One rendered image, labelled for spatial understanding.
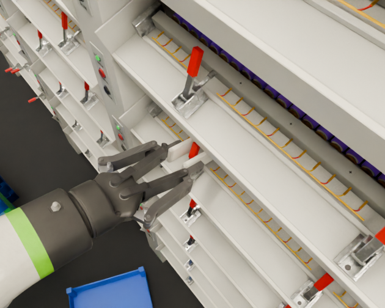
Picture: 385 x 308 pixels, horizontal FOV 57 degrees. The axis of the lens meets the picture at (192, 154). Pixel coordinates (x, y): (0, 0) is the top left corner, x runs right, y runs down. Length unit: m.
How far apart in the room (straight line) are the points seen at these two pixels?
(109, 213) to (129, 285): 1.08
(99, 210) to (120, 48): 0.25
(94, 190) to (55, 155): 1.42
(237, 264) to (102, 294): 0.88
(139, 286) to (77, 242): 1.08
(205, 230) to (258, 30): 0.57
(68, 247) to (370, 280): 0.33
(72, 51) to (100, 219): 0.50
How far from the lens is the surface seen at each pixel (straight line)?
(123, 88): 0.63
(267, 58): 0.28
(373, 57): 0.27
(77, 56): 0.87
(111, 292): 1.55
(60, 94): 1.32
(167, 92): 0.49
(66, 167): 1.84
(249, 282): 0.77
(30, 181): 1.86
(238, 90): 0.45
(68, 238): 0.46
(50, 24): 0.97
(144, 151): 0.56
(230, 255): 0.78
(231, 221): 0.60
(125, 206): 0.50
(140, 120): 0.71
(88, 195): 0.48
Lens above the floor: 1.49
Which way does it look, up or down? 57 degrees down
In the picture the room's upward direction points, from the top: straight up
